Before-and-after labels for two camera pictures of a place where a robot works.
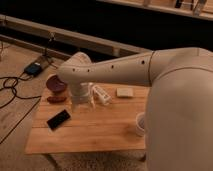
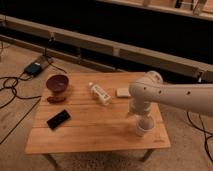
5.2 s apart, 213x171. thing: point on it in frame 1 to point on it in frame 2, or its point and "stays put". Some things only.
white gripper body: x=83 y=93 to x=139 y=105
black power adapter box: x=33 y=69 stays put
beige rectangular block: x=124 y=92 stays put
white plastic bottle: x=100 y=95 stays put
